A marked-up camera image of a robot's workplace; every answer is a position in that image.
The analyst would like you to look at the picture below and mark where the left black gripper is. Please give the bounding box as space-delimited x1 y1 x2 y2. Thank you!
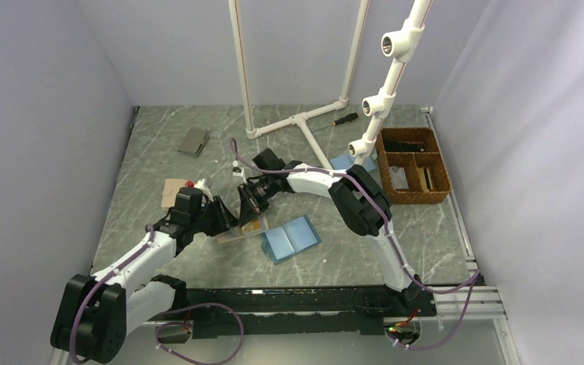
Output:
190 195 240 237

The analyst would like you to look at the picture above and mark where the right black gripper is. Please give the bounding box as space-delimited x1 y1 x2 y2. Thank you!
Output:
237 176 277 228

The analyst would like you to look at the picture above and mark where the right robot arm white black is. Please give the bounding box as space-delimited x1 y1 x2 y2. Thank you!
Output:
237 163 423 316

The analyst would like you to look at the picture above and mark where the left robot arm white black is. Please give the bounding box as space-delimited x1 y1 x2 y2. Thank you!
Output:
49 187 239 364

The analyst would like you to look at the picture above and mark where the open blue card holder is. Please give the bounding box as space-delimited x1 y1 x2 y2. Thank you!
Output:
261 215 322 264

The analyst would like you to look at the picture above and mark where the tan card holder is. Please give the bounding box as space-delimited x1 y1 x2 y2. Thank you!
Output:
160 178 189 209

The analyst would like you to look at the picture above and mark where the grey card holder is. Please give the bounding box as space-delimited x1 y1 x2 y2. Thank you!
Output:
177 127 209 157

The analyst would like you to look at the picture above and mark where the white card in basket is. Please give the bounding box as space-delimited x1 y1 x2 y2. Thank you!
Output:
389 166 410 190

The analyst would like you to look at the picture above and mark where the black orange screwdriver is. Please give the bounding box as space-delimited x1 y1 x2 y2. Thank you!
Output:
312 113 359 132

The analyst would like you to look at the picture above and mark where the black item in basket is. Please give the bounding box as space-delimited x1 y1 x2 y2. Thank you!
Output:
383 141 427 153

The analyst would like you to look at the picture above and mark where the brown wicker basket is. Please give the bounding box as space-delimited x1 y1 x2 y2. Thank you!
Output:
376 127 452 205

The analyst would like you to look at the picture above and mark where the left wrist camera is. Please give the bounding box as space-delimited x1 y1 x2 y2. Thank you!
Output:
186 176 213 201

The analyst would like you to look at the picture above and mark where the white pvc pipe frame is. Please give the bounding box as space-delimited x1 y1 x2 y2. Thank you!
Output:
227 0 370 169

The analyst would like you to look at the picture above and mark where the blue card holder behind post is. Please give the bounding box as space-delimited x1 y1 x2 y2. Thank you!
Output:
329 154 377 172

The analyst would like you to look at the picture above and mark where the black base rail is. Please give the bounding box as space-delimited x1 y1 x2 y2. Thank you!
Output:
153 284 437 339

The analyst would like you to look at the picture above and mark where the white pvc pipe post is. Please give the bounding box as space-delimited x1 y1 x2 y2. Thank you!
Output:
348 0 433 165

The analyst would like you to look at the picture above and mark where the aluminium frame rail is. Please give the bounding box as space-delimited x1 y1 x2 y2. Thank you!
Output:
49 271 519 365

